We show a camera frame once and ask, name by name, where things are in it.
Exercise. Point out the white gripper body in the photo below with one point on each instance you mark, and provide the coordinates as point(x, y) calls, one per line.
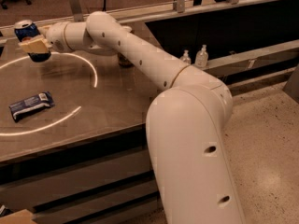
point(55, 36)

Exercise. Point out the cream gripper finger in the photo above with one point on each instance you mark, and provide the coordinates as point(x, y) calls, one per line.
point(37, 44)
point(43, 29)

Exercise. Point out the blue pepsi can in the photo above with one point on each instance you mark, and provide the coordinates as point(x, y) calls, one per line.
point(26, 30)

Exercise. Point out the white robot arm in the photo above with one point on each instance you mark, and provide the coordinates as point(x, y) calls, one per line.
point(183, 123)

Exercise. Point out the blue rxbar wrapper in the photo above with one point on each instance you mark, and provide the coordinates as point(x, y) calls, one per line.
point(30, 105)

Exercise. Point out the gold lacroix can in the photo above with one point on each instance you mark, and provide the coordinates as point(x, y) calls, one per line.
point(123, 61)

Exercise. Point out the metal railing with posts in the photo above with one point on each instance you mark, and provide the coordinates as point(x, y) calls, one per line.
point(280, 14)

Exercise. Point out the left clear sanitizer bottle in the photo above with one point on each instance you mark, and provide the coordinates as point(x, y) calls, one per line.
point(185, 57)

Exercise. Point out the clear sanitizer bottle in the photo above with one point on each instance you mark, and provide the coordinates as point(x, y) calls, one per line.
point(185, 57)
point(201, 57)

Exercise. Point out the grey drawer cabinet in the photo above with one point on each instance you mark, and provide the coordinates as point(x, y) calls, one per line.
point(103, 178)

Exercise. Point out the right clear sanitizer bottle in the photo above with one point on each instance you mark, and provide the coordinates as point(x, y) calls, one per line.
point(201, 57)

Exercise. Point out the grey metal shelf ledge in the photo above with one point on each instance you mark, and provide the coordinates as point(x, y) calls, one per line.
point(252, 59)

